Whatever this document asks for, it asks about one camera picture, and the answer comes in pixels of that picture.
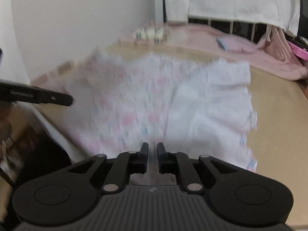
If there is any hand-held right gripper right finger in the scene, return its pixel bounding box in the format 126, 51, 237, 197
157, 142, 238, 194

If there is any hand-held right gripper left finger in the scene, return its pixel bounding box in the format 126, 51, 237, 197
67, 142, 149, 194

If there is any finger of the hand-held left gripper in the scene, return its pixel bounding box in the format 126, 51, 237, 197
40, 88, 74, 107

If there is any pink floral garment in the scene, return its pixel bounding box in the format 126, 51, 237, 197
31, 44, 258, 173

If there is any cream cloth with green flowers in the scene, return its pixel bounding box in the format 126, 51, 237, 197
133, 25, 172, 44

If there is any pink fleece blanket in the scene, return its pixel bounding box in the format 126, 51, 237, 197
118, 21, 307, 81

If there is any metal window grille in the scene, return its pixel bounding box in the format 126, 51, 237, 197
162, 0, 308, 44

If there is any white towel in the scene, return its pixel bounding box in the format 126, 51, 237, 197
164, 0, 301, 38

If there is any pink plastic case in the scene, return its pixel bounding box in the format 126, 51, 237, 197
287, 40, 308, 62

